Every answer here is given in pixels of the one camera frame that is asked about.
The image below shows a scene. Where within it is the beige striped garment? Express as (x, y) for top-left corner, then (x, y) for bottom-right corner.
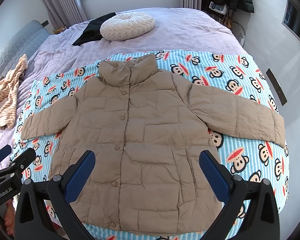
(0, 54), (28, 129)

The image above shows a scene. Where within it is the wall mounted television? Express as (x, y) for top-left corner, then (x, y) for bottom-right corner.
(282, 0), (300, 41)

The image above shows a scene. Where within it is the grey padded headboard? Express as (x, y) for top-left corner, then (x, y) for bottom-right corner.
(0, 20), (50, 80)

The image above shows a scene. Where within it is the black garment on bed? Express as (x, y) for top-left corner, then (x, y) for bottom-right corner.
(72, 12), (116, 46)

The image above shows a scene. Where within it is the grey curtain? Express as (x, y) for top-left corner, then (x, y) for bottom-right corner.
(43, 0), (87, 29)

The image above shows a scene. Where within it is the beige quilted puffer jacket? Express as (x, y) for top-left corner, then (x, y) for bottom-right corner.
(20, 54), (285, 236)

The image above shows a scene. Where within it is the round cream pleated cushion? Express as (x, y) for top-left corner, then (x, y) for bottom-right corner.
(100, 12), (155, 41)

